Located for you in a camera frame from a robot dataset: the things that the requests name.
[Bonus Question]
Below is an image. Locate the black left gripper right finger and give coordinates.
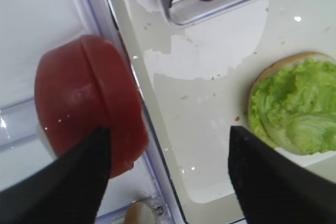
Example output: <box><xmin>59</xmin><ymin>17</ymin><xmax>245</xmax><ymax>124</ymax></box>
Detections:
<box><xmin>228</xmin><ymin>126</ymin><xmax>335</xmax><ymax>223</ymax></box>

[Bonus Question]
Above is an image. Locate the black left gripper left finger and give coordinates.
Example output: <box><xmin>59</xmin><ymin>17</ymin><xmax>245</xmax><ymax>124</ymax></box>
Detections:
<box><xmin>1</xmin><ymin>128</ymin><xmax>111</xmax><ymax>223</ymax></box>

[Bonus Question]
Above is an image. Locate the red tomato slice front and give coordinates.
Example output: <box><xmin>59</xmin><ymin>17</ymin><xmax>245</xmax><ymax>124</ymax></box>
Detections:
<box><xmin>79</xmin><ymin>35</ymin><xmax>150</xmax><ymax>180</ymax></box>

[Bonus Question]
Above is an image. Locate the red tomato slice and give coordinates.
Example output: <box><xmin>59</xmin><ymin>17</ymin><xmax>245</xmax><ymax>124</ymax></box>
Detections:
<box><xmin>35</xmin><ymin>40</ymin><xmax>109</xmax><ymax>156</ymax></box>
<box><xmin>79</xmin><ymin>35</ymin><xmax>150</xmax><ymax>180</ymax></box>

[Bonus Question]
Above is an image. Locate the clear dispenser track tomato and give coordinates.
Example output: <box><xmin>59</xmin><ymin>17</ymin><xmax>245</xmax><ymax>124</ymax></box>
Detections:
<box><xmin>1</xmin><ymin>98</ymin><xmax>40</xmax><ymax>153</ymax></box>

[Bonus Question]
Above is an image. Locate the red tomato slice rear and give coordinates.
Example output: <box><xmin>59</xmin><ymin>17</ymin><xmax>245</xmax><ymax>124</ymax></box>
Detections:
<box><xmin>35</xmin><ymin>40</ymin><xmax>109</xmax><ymax>156</ymax></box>

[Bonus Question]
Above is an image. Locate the bun bottom on tray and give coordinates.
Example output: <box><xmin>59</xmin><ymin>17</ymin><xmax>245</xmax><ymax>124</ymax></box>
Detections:
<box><xmin>246</xmin><ymin>51</ymin><xmax>336</xmax><ymax>156</ymax></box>

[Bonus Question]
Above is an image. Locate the white metal tray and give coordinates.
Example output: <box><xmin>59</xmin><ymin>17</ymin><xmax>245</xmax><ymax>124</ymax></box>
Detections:
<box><xmin>111</xmin><ymin>0</ymin><xmax>335</xmax><ymax>223</ymax></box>

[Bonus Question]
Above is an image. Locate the clear long rail left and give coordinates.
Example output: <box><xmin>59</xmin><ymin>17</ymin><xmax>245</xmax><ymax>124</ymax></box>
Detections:
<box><xmin>73</xmin><ymin>0</ymin><xmax>184</xmax><ymax>223</ymax></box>

